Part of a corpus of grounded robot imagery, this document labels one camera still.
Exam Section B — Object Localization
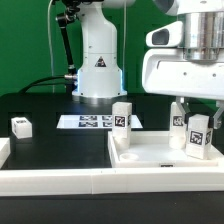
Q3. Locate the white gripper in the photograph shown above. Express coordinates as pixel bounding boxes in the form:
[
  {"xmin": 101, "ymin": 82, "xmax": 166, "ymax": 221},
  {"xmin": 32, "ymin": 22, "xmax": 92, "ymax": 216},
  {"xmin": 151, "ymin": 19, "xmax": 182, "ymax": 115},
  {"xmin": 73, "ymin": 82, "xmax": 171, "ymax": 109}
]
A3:
[{"xmin": 142, "ymin": 49, "xmax": 224, "ymax": 129}]

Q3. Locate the white square tabletop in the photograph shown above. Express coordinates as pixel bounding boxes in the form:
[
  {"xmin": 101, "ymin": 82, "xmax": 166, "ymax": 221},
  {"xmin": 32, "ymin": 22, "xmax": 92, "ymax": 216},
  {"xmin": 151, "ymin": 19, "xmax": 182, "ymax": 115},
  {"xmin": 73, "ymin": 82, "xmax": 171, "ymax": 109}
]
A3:
[{"xmin": 108, "ymin": 131, "xmax": 224, "ymax": 168}]

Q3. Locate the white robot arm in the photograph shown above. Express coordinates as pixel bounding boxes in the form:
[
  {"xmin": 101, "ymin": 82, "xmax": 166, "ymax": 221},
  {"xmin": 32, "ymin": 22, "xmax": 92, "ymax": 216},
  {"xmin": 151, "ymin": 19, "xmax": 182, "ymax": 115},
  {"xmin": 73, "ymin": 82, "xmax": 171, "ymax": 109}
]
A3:
[{"xmin": 56, "ymin": 0, "xmax": 224, "ymax": 129}]

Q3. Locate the white marker tag sheet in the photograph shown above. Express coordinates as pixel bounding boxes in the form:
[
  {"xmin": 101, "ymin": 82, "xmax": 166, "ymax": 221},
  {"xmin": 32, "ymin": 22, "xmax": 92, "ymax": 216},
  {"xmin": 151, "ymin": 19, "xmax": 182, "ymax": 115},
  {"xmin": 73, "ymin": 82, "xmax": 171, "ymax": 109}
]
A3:
[{"xmin": 57, "ymin": 115, "xmax": 142, "ymax": 129}]

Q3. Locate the white U-shaped obstacle fence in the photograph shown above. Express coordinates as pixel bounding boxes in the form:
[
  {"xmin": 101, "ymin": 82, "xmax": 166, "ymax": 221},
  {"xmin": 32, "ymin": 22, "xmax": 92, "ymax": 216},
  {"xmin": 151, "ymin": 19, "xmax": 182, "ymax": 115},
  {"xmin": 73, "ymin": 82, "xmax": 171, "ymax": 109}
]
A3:
[{"xmin": 0, "ymin": 133, "xmax": 224, "ymax": 196}]

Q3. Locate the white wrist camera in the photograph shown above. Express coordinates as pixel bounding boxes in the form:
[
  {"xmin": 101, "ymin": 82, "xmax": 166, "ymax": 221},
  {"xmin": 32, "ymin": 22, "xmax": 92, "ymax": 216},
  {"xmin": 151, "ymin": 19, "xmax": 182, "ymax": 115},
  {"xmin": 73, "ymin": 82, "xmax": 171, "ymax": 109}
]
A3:
[{"xmin": 146, "ymin": 21, "xmax": 184, "ymax": 48}]

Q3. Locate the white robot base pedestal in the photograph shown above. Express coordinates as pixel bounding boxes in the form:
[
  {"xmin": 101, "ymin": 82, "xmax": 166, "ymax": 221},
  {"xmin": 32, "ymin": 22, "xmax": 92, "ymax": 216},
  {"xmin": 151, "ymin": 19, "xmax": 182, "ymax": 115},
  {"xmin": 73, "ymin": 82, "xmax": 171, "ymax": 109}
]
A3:
[{"xmin": 72, "ymin": 3, "xmax": 127, "ymax": 103}]

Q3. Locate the black cable bundle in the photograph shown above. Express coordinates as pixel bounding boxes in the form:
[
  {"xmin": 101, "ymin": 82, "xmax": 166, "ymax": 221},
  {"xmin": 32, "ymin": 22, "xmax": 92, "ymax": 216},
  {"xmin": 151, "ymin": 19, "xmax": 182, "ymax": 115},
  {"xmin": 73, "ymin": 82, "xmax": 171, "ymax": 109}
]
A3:
[{"xmin": 18, "ymin": 6, "xmax": 80, "ymax": 94}]

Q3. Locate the grey thin cable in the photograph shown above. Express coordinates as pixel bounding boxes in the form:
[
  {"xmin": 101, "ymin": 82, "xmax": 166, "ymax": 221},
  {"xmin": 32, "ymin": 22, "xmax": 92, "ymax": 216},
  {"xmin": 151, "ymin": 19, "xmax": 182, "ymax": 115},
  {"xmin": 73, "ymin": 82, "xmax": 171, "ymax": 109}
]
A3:
[{"xmin": 47, "ymin": 0, "xmax": 56, "ymax": 94}]

